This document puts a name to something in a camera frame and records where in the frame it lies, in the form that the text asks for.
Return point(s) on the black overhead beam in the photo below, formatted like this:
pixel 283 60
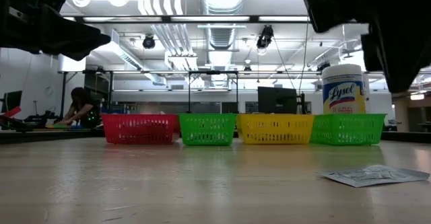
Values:
pixel 208 19

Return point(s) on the black overhead camera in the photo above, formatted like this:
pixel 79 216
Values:
pixel 266 35

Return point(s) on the yellow Lysol wipes canister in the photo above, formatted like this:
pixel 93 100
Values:
pixel 343 93

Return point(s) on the black distant workstation frame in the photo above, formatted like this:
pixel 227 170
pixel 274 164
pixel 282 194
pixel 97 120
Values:
pixel 63 93

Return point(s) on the person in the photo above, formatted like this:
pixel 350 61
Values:
pixel 82 109

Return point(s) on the red print white packet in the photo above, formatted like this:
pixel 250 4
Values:
pixel 367 176

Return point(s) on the green plastic basket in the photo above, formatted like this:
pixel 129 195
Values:
pixel 207 128
pixel 347 128

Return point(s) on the black mounted camera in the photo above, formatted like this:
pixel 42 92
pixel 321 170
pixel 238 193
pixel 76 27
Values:
pixel 149 42

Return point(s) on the dark distant monitor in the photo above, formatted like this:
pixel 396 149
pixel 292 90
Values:
pixel 11 99

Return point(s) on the red distant object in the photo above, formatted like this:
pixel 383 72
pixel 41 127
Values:
pixel 10 112

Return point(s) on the silver ceiling air duct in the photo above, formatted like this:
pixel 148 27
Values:
pixel 222 2

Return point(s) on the red plastic basket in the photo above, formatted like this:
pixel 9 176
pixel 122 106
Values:
pixel 138 130

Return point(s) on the yellow plastic basket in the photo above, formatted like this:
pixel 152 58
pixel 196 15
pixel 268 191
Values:
pixel 276 128

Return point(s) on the black aluminium table frame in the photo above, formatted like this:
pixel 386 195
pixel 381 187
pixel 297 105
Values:
pixel 50 135

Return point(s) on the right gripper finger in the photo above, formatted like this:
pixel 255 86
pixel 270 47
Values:
pixel 404 56
pixel 370 52

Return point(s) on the black distant robot arm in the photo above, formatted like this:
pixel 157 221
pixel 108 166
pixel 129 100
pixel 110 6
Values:
pixel 40 119

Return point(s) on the black monitor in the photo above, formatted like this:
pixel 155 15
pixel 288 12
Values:
pixel 276 99

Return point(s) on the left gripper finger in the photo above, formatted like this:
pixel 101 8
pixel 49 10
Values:
pixel 70 53
pixel 77 35

